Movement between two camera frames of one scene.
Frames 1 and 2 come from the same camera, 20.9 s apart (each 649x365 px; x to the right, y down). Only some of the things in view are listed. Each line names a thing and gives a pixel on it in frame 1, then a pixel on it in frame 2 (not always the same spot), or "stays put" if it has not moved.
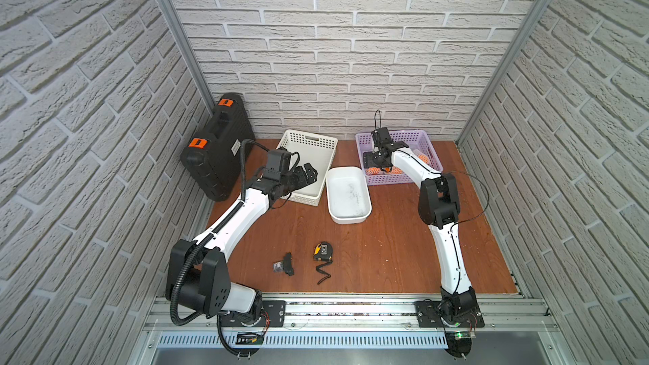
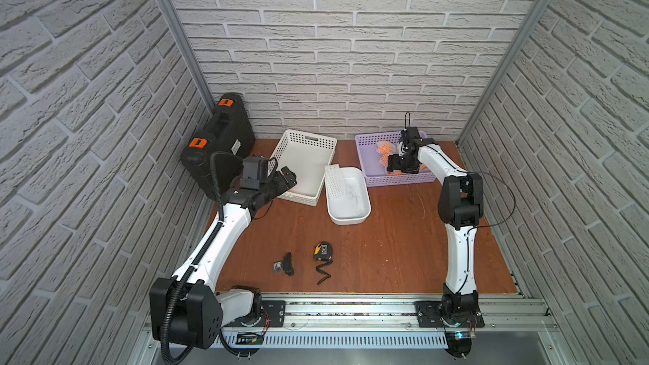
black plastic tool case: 212,157 stays put
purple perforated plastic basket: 421,144 stays put
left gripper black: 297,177 -> 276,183
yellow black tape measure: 323,252 stays put
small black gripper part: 285,265 stays put
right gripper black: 373,162 -> 397,164
